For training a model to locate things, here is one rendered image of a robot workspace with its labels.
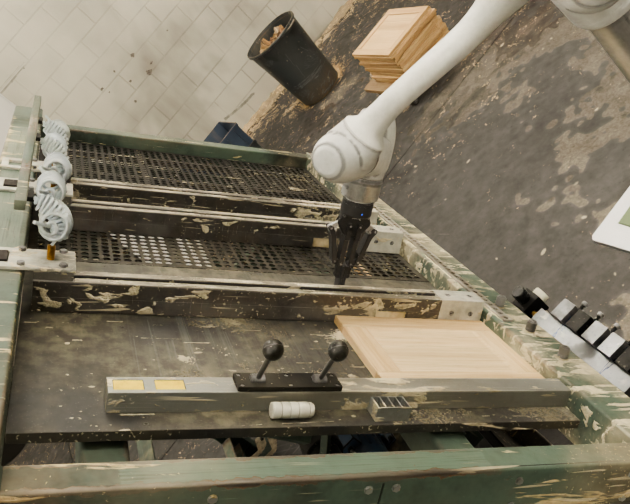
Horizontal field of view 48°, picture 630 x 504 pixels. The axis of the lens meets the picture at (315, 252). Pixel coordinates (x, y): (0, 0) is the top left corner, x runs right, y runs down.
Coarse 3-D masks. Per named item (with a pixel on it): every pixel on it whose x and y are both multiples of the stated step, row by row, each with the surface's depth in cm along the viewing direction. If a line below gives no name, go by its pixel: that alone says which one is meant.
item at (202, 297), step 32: (32, 192) 142; (32, 256) 145; (64, 256) 148; (32, 288) 144; (64, 288) 146; (96, 288) 148; (128, 288) 151; (160, 288) 153; (192, 288) 155; (224, 288) 158; (256, 288) 162; (288, 288) 167; (320, 288) 170; (352, 288) 173; (384, 288) 177; (320, 320) 169
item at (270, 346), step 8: (264, 344) 120; (272, 344) 119; (280, 344) 120; (264, 352) 120; (272, 352) 119; (280, 352) 120; (264, 360) 123; (272, 360) 120; (264, 368) 125; (256, 376) 127; (264, 376) 128
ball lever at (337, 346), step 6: (336, 342) 124; (342, 342) 124; (330, 348) 124; (336, 348) 123; (342, 348) 124; (348, 348) 125; (330, 354) 124; (336, 354) 123; (342, 354) 123; (348, 354) 125; (330, 360) 127; (336, 360) 124; (342, 360) 124; (330, 366) 128; (324, 372) 130; (312, 378) 132; (318, 378) 132; (324, 378) 132
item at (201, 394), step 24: (144, 384) 122; (192, 384) 125; (216, 384) 126; (360, 384) 136; (384, 384) 138; (408, 384) 140; (432, 384) 142; (456, 384) 144; (480, 384) 146; (504, 384) 148; (528, 384) 150; (552, 384) 152; (120, 408) 119; (144, 408) 120; (168, 408) 122; (192, 408) 123; (216, 408) 125; (240, 408) 127; (264, 408) 128; (336, 408) 133; (360, 408) 135
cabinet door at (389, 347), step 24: (360, 336) 161; (384, 336) 164; (408, 336) 167; (432, 336) 169; (456, 336) 172; (480, 336) 174; (384, 360) 152; (408, 360) 155; (432, 360) 157; (456, 360) 160; (480, 360) 162; (504, 360) 164
